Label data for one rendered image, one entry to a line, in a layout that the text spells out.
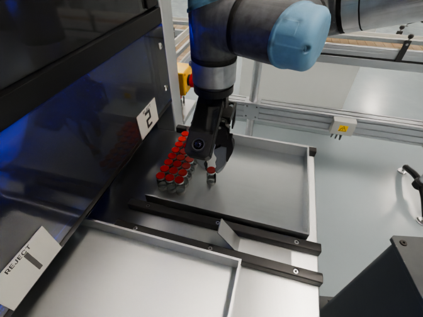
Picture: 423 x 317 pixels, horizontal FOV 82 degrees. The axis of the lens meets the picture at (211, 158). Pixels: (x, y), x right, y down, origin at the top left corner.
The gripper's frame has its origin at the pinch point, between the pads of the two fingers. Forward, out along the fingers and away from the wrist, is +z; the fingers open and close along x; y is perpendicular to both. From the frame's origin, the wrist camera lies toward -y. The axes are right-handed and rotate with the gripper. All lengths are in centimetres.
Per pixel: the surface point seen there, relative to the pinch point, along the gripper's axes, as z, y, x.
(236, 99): 38, 97, 12
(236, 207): 5.2, -4.8, -7.3
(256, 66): 16, 97, 2
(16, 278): -9.0, -32.2, 15.1
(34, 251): -9.8, -29.0, 15.1
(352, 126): 41, 91, -55
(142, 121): -9.7, 0.9, 15.4
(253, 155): 5.2, 12.9, -8.2
